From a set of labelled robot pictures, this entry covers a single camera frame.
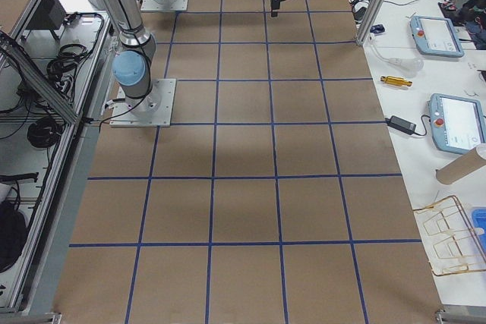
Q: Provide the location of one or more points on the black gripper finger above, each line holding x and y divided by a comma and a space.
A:
275, 6

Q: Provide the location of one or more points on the small blue black device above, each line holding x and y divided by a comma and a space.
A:
377, 29

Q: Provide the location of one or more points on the far teach pendant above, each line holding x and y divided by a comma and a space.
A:
435, 36

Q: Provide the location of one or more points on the teach pendant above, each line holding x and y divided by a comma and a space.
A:
435, 36
457, 124

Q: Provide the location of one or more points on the black power adapter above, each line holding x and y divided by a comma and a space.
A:
401, 125

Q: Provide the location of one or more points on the near teach pendant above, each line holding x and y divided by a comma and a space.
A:
457, 124

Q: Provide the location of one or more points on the cardboard tube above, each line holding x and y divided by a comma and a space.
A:
462, 166

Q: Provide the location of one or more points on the blue plastic bin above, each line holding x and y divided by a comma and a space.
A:
479, 222

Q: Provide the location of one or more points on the gold wire rack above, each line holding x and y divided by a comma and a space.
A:
451, 239

